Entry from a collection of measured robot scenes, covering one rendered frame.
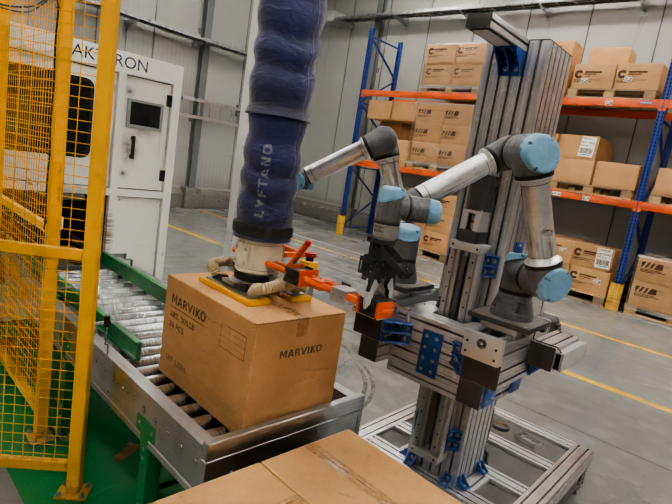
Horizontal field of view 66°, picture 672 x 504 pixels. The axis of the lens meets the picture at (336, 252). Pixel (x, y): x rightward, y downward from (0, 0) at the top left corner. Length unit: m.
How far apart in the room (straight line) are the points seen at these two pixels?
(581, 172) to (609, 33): 2.78
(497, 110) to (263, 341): 1.24
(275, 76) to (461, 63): 8.17
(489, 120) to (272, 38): 0.89
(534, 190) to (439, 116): 8.21
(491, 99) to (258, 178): 0.96
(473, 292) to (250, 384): 0.92
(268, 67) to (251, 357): 0.96
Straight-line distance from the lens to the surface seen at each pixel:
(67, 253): 2.15
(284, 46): 1.84
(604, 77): 8.93
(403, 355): 2.12
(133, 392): 2.08
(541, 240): 1.73
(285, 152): 1.84
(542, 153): 1.65
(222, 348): 1.81
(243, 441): 1.73
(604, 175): 8.67
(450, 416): 2.26
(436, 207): 1.53
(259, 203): 1.84
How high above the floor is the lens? 1.48
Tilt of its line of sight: 10 degrees down
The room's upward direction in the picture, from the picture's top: 9 degrees clockwise
